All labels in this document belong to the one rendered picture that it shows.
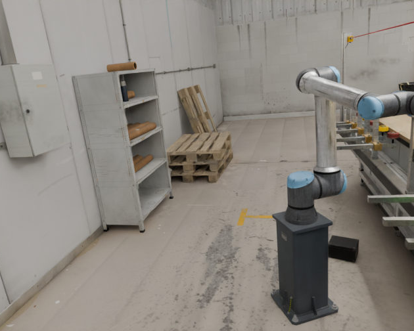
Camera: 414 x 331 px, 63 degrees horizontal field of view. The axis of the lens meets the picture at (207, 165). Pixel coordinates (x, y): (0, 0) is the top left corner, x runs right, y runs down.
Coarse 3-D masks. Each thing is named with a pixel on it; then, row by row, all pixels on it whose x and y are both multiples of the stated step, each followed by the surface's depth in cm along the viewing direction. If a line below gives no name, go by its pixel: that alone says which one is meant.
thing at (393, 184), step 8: (344, 128) 376; (344, 136) 353; (352, 136) 331; (360, 152) 289; (368, 152) 279; (368, 160) 265; (376, 160) 258; (376, 168) 245; (384, 168) 239; (376, 176) 246; (384, 176) 226; (392, 176) 223; (384, 184) 227; (392, 184) 212; (400, 184) 210; (392, 192) 212; (400, 192) 198; (408, 208) 187
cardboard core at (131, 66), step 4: (108, 64) 350; (112, 64) 348; (116, 64) 346; (120, 64) 344; (124, 64) 343; (128, 64) 342; (132, 64) 341; (136, 64) 347; (108, 68) 348; (112, 68) 347; (116, 68) 346; (120, 68) 345; (124, 68) 344; (128, 68) 343; (132, 68) 343; (136, 68) 347
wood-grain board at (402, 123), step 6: (384, 120) 298; (390, 120) 296; (396, 120) 294; (402, 120) 291; (408, 120) 289; (390, 126) 274; (396, 126) 272; (402, 126) 270; (408, 126) 268; (402, 132) 252; (408, 132) 250; (402, 138) 244; (408, 138) 234
